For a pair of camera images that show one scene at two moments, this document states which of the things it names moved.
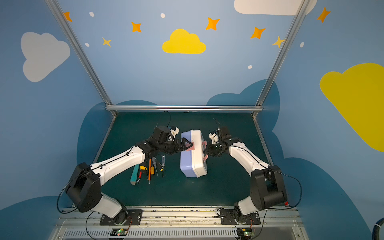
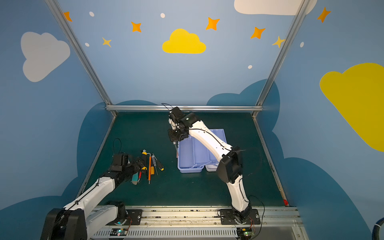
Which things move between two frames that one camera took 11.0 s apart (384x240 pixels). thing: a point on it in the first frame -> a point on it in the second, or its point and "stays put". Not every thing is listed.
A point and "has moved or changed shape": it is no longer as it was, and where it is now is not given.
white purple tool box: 193,162 has moved or changed shape
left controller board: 118,232 stays put
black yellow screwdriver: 159,164 stays put
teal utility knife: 133,178 stays put
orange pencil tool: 149,166 stays put
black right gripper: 211,149 -> 173,137
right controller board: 244,233 stays put
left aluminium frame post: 74,42 stays put
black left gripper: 177,145 -> 139,165
